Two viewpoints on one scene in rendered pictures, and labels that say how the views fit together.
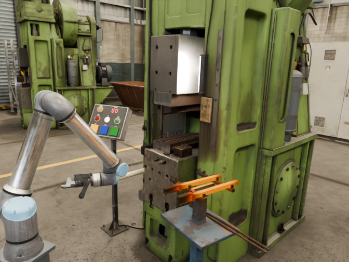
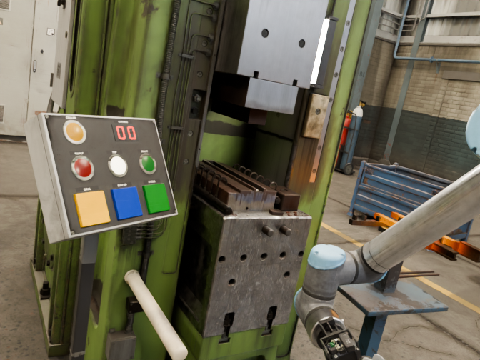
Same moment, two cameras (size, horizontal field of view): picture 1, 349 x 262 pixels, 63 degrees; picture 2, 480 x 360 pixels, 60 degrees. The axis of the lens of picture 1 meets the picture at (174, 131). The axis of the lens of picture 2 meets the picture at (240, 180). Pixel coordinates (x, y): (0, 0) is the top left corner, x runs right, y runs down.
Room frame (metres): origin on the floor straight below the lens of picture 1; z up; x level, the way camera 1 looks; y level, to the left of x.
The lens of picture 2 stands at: (1.87, 1.50, 1.33)
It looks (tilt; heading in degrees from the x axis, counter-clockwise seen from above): 12 degrees down; 281
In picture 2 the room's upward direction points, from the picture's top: 11 degrees clockwise
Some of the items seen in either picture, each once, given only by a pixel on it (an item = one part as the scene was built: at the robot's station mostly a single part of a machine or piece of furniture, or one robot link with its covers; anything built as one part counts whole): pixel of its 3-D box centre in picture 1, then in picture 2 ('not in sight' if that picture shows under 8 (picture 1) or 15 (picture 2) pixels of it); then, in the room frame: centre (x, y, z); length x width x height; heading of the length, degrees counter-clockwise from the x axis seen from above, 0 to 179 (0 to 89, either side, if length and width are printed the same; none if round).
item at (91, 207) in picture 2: (94, 128); (91, 208); (2.35, 0.69, 1.01); 0.07 x 0.05 x 0.07; 69
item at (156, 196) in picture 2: (114, 131); (155, 198); (2.28, 0.50, 1.01); 0.07 x 0.05 x 0.07; 69
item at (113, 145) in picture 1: (113, 176); (78, 343); (2.43, 0.54, 0.54); 0.04 x 0.04 x 1.08; 44
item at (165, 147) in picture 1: (180, 141); (223, 182); (2.23, -0.05, 0.96); 0.42 x 0.20 x 0.09; 134
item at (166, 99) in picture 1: (182, 97); (241, 90); (2.23, -0.05, 1.32); 0.42 x 0.20 x 0.10; 134
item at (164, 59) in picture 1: (187, 65); (263, 23); (2.20, -0.08, 1.57); 0.42 x 0.39 x 0.40; 134
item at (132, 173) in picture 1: (126, 175); (153, 311); (2.27, 0.40, 0.62); 0.44 x 0.05 x 0.05; 134
